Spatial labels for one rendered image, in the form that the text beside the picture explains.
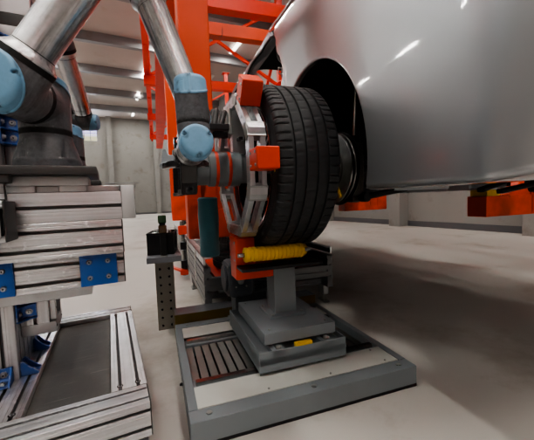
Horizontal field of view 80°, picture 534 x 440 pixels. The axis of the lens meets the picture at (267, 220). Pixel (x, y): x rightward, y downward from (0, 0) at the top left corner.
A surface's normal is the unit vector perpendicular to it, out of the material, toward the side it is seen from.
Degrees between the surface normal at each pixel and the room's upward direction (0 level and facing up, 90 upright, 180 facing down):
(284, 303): 90
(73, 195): 90
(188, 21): 90
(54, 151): 73
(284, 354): 90
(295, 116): 64
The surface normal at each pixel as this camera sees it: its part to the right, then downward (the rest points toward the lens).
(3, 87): 0.06, 0.17
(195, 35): 0.33, 0.05
